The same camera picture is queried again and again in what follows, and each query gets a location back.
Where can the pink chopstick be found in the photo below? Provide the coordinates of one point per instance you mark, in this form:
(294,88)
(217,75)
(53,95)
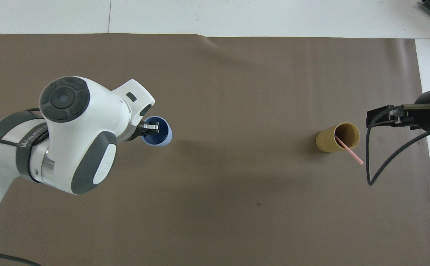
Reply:
(352,153)

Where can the yellow wooden cup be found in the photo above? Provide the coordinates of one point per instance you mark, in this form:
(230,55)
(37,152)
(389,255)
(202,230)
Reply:
(327,142)

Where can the blue cup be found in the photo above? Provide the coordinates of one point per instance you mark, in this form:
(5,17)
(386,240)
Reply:
(161,138)

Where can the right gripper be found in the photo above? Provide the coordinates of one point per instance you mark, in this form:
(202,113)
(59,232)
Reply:
(423,116)

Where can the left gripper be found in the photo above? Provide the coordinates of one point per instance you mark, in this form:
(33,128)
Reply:
(138,133)

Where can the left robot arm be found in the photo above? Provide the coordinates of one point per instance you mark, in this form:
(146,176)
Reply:
(85,125)

